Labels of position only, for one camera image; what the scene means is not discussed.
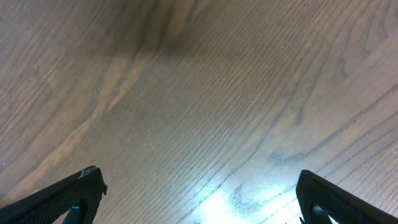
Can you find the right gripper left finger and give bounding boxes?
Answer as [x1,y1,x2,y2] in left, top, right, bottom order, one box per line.
[1,166,108,224]

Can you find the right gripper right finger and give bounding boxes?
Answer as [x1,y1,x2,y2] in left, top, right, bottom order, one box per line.
[296,170,397,224]

